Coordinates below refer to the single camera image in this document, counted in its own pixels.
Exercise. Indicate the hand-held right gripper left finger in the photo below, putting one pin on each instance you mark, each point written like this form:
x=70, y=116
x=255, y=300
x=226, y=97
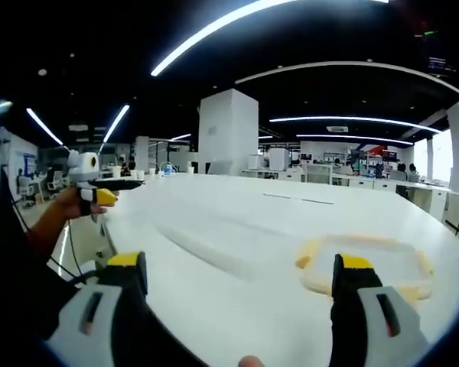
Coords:
x=80, y=325

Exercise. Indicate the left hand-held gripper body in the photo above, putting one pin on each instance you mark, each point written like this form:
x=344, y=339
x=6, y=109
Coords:
x=83, y=166

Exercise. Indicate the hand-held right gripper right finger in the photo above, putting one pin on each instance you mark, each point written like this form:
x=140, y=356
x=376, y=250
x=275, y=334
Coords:
x=382, y=321

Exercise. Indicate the clear container with yellow rim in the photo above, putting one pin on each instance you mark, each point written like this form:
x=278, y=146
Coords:
x=363, y=248

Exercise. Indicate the person's left hand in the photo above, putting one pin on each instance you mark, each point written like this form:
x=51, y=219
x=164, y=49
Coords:
x=70, y=204

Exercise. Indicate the person's right hand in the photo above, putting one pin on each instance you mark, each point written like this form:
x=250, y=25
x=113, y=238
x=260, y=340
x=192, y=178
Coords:
x=251, y=361

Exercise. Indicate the white paper cup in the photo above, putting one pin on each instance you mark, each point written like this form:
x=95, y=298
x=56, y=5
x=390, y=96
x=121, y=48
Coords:
x=140, y=175
x=116, y=172

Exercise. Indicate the clear water bottle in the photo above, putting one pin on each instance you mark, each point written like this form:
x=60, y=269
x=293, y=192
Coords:
x=169, y=169

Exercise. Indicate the person's dark clothing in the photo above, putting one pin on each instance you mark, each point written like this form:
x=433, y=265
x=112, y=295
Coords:
x=11, y=267

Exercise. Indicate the white square pillar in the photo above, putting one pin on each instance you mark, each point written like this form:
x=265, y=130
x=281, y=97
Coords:
x=227, y=132

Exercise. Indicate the white cabinet appliance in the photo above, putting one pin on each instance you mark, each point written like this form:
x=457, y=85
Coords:
x=279, y=159

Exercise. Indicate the long ceiling light strip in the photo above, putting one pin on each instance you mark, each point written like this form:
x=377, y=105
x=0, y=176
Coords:
x=222, y=26

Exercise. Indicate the dark hanging screen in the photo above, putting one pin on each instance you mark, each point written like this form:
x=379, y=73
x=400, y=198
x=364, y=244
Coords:
x=440, y=53

